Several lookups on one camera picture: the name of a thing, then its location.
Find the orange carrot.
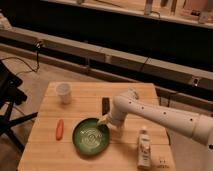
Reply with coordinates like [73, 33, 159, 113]
[56, 119, 64, 141]

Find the green ceramic bowl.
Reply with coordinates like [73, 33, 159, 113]
[72, 118, 110, 156]

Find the clear plastic bottle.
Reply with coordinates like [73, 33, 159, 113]
[137, 127, 151, 170]

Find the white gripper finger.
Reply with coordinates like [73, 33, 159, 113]
[97, 114, 109, 125]

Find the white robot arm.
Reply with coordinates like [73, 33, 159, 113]
[98, 89, 213, 151]

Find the black floor cable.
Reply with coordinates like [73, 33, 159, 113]
[0, 39, 45, 76]

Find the white plastic cup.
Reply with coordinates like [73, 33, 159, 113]
[56, 83, 71, 104]

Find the black rectangular block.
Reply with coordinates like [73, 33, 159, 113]
[102, 97, 110, 115]

